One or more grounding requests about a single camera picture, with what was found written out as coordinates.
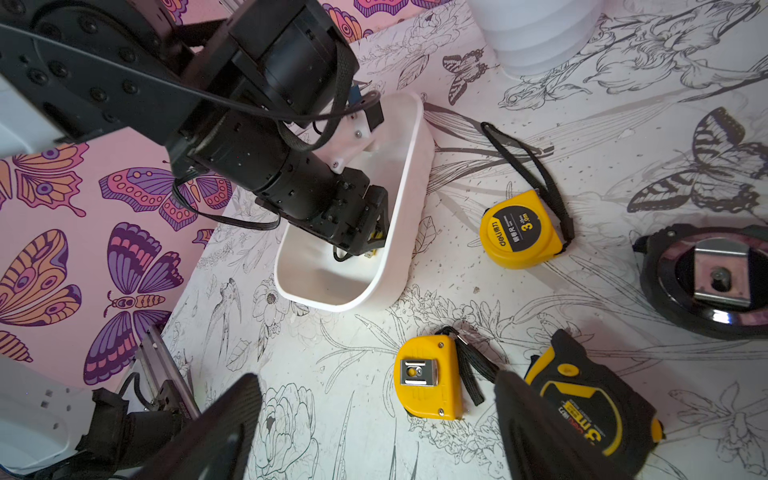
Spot white storage box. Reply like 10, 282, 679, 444
274, 91, 435, 312

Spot yellow tape measure with clip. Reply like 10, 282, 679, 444
393, 326, 500, 421

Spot white plant pot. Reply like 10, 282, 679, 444
467, 0, 605, 77

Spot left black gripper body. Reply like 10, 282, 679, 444
256, 161, 390, 256

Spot yellow tape measure round label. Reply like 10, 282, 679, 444
478, 122, 576, 270

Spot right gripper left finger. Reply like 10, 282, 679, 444
133, 373, 262, 480

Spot black yellow tape measure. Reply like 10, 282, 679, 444
524, 329, 664, 475

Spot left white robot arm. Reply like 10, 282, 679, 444
1, 1, 389, 260

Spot black round tape measure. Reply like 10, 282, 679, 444
633, 224, 767, 340

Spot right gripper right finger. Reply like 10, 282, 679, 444
494, 371, 630, 479

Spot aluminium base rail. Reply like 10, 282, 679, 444
136, 325, 200, 420

